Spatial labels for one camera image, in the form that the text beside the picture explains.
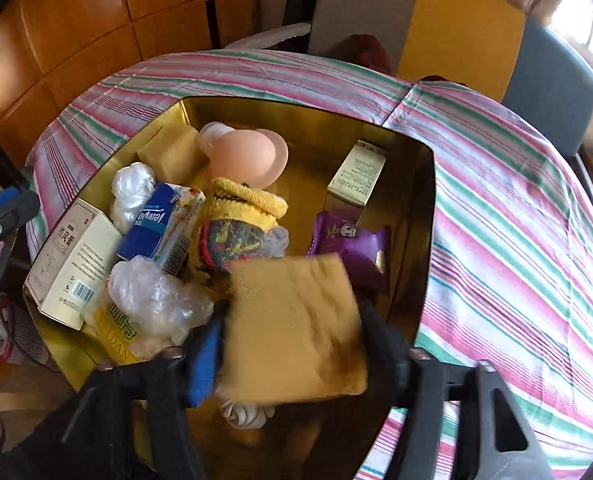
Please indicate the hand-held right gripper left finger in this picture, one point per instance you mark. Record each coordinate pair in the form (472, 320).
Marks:
(204, 360)

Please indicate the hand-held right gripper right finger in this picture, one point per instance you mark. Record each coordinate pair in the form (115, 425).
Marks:
(381, 345)

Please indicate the white plastic bag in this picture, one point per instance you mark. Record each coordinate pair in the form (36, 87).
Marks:
(246, 415)

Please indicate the clear plastic bag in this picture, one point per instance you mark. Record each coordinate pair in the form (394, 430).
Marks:
(151, 300)
(131, 185)

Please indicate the large white carton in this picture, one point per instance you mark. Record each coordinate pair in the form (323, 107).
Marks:
(71, 260)

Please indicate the yellow sponge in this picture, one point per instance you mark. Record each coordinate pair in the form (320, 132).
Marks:
(291, 330)
(169, 152)

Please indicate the yellow snack packet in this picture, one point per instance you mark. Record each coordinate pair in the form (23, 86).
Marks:
(114, 332)

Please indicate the purple snack packet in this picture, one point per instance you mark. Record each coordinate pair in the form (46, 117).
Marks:
(349, 240)

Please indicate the blue tissue packet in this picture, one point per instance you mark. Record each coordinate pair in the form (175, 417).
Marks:
(156, 225)

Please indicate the yellow knitted sock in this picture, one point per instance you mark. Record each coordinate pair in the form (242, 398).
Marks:
(241, 205)

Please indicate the small green yellow box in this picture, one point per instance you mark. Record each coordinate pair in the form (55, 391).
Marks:
(356, 175)

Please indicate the peach plastic bottle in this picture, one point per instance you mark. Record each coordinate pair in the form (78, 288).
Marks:
(241, 157)

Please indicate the gold metal tin box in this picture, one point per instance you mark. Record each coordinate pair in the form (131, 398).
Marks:
(301, 135)

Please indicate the black mesh basket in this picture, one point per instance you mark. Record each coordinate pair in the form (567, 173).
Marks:
(19, 332)

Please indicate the striped tablecloth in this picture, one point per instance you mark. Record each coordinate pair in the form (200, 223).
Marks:
(501, 240)

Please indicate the wooden wardrobe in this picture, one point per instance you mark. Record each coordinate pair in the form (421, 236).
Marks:
(76, 35)

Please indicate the grey yellow blue sofa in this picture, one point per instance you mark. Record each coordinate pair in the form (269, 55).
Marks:
(456, 35)

